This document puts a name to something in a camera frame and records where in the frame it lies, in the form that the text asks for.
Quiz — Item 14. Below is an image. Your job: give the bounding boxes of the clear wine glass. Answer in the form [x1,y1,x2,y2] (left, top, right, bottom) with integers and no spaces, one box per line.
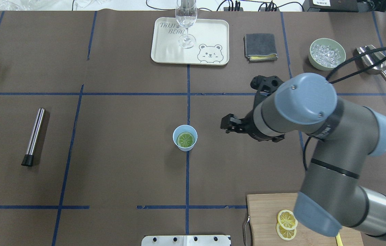
[175,0,198,49]

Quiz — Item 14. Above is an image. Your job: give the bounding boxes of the white bear tray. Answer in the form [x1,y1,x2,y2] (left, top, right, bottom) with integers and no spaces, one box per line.
[150,17,230,66]

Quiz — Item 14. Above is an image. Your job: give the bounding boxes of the light blue plastic cup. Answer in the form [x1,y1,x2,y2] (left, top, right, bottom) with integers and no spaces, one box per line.
[172,125,198,152]

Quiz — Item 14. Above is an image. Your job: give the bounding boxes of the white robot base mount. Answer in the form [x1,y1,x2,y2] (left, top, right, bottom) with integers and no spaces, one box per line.
[141,234,232,246]

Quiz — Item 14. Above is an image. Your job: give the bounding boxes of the steel muddler black cap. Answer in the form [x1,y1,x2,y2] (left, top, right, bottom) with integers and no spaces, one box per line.
[21,108,46,167]

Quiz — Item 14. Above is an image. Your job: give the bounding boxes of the steel ice scoop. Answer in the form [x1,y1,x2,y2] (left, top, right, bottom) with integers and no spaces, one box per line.
[356,45,386,81]

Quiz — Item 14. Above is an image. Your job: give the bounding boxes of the green bowl of ice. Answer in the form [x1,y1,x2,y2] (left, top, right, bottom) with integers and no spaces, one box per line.
[308,38,346,71]

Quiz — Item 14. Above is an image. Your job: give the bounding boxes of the yellow plastic knife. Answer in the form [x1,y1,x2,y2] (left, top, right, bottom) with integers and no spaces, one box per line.
[335,233,343,246]

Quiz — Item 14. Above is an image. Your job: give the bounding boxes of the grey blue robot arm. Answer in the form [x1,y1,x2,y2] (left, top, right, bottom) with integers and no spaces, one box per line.
[220,73,386,241]

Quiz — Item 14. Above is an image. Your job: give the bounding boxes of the folded grey cloth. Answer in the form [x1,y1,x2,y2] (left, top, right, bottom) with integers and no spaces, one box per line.
[244,33,278,62]

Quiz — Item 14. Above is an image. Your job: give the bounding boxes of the yellow lemon slice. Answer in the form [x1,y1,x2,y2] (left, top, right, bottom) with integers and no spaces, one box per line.
[176,132,195,148]

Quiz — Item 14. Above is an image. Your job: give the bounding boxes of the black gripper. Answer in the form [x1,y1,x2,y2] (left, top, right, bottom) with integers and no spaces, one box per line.
[220,76,285,142]

